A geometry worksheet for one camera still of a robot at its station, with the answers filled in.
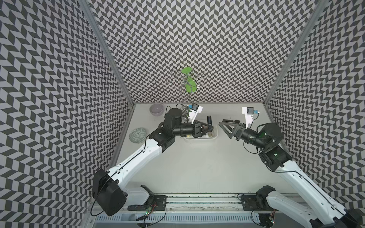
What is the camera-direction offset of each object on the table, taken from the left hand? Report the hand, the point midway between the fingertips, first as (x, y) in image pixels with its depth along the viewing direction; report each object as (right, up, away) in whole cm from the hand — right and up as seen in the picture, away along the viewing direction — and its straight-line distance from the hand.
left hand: (211, 129), depth 64 cm
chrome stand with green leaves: (-11, +27, +24) cm, 38 cm away
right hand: (+4, +2, -2) cm, 5 cm away
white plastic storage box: (+6, -8, +34) cm, 36 cm away
